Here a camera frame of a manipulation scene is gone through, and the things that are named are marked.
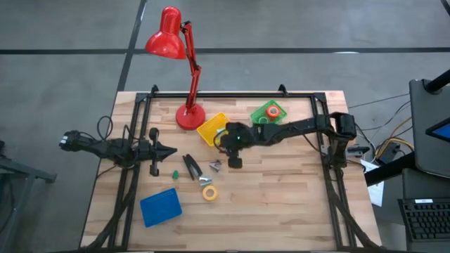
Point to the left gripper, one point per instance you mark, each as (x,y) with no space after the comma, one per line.
(153,151)

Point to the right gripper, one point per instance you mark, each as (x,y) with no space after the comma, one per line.
(239,137)

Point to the red tape roll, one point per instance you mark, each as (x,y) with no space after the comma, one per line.
(268,111)

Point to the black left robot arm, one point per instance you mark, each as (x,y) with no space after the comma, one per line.
(105,147)

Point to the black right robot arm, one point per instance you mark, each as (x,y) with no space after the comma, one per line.
(299,126)

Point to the green stapler remover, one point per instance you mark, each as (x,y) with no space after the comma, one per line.
(175,174)

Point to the silver stapler remover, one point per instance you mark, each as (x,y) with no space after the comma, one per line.
(205,181)
(215,166)

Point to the pale tape roll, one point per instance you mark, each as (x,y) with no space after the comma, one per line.
(260,120)

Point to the yellow tape roll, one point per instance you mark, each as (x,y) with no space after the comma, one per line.
(204,193)

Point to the yellow plastic basket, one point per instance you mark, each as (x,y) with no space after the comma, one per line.
(209,130)

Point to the green plastic basket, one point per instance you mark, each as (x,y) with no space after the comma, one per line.
(258,114)

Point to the blue plastic basket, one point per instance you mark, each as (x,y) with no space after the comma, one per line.
(160,207)

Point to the red desk lamp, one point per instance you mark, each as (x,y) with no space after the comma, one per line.
(165,38)

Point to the grey side table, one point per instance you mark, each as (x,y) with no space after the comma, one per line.
(21,172)

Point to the white paper sheet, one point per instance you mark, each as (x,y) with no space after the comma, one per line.
(374,182)

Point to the black cart beam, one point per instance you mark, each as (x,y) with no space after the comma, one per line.
(386,170)

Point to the grey computer cart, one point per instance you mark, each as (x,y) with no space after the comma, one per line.
(427,133)

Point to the laptop screen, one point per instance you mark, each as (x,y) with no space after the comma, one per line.
(441,130)

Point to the black keyboard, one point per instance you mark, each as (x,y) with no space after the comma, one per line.
(427,219)

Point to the black aluminium table frame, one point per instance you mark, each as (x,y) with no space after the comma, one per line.
(228,95)

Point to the small black camera device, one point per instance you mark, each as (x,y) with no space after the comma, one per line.
(356,150)

